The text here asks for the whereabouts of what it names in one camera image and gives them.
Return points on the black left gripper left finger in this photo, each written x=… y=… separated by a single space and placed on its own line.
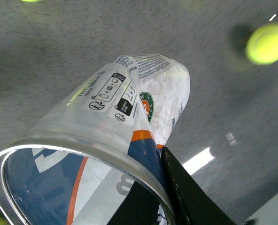
x=140 y=207

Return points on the plain yellow tennis ball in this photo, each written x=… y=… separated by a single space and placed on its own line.
x=262 y=46

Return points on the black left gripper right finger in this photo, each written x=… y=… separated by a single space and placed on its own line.
x=190 y=204

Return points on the Wilson tennis ball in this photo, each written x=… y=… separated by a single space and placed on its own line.
x=30 y=0

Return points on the clear Wilson tennis can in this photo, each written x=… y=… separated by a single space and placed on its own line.
x=77 y=165

